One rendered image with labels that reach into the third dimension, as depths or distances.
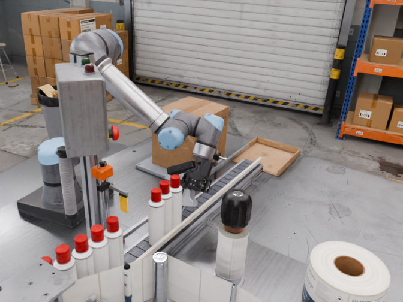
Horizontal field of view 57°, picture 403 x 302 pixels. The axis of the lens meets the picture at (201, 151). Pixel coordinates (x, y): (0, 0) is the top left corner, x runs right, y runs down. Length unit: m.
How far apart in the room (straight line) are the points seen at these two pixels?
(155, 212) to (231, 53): 4.41
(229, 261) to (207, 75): 4.71
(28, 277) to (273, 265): 0.73
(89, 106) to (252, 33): 4.54
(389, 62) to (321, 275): 3.70
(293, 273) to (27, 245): 0.89
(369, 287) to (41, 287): 0.75
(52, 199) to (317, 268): 0.94
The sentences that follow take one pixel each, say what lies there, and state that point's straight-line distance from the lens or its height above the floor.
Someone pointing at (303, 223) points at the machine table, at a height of 0.83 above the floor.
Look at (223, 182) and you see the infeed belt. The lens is 1.64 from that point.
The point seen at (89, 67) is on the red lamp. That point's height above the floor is 1.49.
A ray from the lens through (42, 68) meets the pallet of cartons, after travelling 5.21.
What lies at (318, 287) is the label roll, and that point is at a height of 0.99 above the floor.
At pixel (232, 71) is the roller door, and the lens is 5.49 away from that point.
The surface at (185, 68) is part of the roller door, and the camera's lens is 5.76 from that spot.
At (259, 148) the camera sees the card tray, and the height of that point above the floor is 0.83.
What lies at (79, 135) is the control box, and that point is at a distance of 0.92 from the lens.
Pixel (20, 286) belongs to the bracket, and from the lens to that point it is 0.83.
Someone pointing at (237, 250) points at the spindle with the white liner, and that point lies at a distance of 1.06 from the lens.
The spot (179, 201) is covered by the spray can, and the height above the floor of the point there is 1.00.
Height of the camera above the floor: 1.70
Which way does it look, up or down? 26 degrees down
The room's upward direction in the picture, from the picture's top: 3 degrees clockwise
